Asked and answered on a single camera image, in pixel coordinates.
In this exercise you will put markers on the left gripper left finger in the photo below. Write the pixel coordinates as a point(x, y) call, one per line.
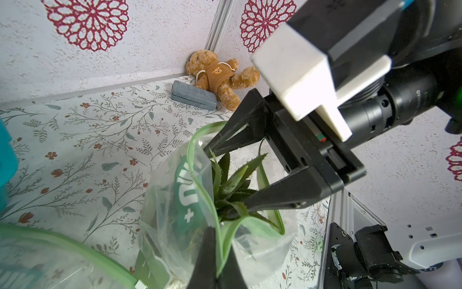
point(204, 273)

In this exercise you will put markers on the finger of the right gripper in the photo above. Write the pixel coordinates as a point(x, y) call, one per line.
point(246, 126)
point(301, 189)

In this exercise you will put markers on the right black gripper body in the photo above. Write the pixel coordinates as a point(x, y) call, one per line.
point(311, 143)

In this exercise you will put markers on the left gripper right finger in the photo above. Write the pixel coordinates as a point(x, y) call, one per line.
point(231, 276)

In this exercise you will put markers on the zip-top bag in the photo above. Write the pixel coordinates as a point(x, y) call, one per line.
point(258, 257)
point(39, 259)

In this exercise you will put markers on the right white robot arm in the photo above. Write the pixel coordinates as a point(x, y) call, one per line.
point(426, 72)

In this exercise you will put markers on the brown teddy bear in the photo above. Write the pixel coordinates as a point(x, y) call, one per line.
point(220, 77)

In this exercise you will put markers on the grey sponge block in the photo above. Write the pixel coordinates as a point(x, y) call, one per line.
point(194, 96)

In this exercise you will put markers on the teal plastic basket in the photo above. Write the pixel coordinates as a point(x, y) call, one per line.
point(9, 163)

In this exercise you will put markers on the metal base rail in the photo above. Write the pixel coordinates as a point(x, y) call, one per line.
point(361, 251)

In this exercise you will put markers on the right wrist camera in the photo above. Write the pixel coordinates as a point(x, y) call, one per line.
point(327, 53)

